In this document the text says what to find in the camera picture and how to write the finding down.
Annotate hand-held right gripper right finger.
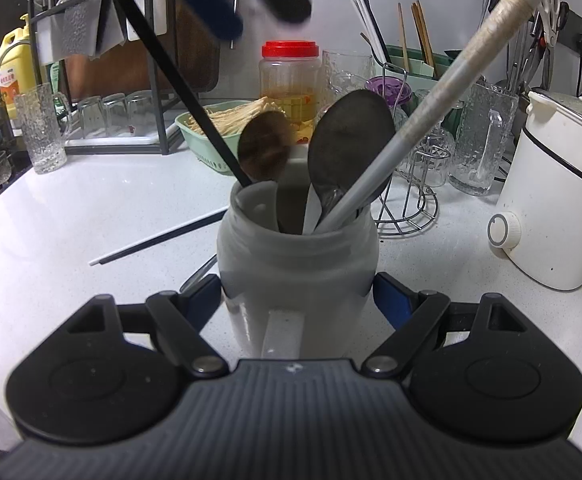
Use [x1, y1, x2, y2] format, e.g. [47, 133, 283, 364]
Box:
[361, 271, 528, 380]

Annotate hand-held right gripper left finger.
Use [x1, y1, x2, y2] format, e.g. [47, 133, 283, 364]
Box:
[66, 274, 230, 379]

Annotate black chopstick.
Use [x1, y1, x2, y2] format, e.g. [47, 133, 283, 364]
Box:
[88, 209, 229, 267]
[94, 0, 253, 187]

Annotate white ceramic mug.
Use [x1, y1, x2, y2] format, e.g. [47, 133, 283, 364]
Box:
[216, 157, 381, 359]

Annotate brown wooden spoon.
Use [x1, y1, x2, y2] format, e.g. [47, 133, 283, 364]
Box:
[237, 110, 298, 186]

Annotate large grey metal spoon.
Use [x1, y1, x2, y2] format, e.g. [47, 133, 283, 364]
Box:
[307, 89, 398, 233]

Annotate white-handled spoon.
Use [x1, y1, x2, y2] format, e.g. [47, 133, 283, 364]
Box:
[313, 0, 559, 233]

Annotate row of hanging metal utensils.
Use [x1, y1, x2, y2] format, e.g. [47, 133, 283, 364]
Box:
[486, 0, 572, 96]

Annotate wooden cutting board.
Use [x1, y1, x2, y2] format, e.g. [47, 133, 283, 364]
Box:
[64, 0, 243, 103]

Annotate white hanging caddy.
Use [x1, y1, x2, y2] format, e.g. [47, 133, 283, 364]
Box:
[126, 0, 168, 43]
[34, 0, 97, 66]

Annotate red lid plastic jar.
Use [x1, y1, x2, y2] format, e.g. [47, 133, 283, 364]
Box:
[258, 40, 323, 146]

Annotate tall textured glass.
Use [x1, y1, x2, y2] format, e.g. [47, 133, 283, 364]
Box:
[321, 50, 374, 111]

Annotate enoki mushroom bundle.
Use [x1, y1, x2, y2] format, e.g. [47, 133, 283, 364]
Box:
[183, 97, 284, 136]

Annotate clear drinking glass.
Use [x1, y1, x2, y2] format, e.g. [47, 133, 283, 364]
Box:
[102, 92, 131, 137]
[77, 97, 104, 138]
[126, 90, 158, 136]

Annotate green utensil holder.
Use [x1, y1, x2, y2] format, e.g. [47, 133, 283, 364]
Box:
[381, 45, 466, 81]

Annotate grey dish cloth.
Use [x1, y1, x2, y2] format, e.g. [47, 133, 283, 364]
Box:
[62, 0, 103, 56]

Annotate purple lid glass cup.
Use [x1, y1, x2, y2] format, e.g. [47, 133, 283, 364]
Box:
[366, 75, 413, 111]

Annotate green plastic basket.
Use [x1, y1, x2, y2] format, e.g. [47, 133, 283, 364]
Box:
[175, 100, 272, 178]

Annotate bunch of upright chopsticks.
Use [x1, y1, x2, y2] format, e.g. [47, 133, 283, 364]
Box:
[349, 0, 439, 78]

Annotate cluster of clear glass cups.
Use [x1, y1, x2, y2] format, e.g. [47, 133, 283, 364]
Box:
[391, 87, 464, 188]

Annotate textured glass mug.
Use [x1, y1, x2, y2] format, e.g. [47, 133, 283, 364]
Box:
[448, 82, 519, 197]

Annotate white electric cooker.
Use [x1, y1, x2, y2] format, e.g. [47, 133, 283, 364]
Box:
[487, 80, 582, 318]

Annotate yellow oil bottle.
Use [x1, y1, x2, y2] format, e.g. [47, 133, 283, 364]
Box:
[0, 14, 39, 121]

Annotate textured glass tumbler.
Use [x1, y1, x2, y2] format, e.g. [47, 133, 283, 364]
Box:
[15, 83, 68, 175]

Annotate wire cup rack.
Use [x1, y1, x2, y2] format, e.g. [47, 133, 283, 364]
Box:
[373, 60, 442, 236]

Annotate black frame dish rack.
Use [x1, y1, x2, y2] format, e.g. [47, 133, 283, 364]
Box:
[27, 0, 182, 157]

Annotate white handled scissors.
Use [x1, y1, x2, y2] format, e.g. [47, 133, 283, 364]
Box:
[533, 0, 572, 48]

